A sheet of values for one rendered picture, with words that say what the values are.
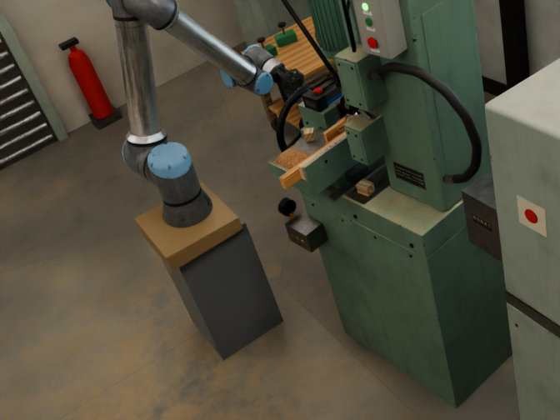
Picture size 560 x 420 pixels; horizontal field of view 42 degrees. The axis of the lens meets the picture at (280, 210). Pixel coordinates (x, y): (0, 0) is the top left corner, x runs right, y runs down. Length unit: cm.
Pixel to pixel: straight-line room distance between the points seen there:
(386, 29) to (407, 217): 60
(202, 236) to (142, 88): 57
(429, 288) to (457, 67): 67
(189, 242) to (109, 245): 135
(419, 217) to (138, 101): 111
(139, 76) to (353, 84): 94
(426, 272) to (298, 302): 107
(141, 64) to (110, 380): 135
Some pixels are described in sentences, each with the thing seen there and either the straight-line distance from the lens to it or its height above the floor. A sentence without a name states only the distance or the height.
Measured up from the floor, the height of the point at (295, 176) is 92.
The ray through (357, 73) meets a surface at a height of 127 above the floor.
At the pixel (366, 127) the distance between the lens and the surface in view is 205.
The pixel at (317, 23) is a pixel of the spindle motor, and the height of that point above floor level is 131.
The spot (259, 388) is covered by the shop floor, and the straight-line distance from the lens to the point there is 289.
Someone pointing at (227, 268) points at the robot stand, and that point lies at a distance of 280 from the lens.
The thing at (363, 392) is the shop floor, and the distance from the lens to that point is 277.
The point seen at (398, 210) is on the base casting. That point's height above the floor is 80.
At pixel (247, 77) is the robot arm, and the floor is 98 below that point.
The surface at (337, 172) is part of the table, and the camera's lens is 228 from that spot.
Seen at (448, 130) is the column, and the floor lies 105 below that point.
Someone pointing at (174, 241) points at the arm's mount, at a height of 62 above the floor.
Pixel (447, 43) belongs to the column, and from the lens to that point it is 193.
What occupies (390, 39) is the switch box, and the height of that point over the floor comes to 137.
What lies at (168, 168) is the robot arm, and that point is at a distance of 259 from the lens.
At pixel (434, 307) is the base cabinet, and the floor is 50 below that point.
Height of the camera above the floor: 216
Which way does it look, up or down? 36 degrees down
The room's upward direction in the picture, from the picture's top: 19 degrees counter-clockwise
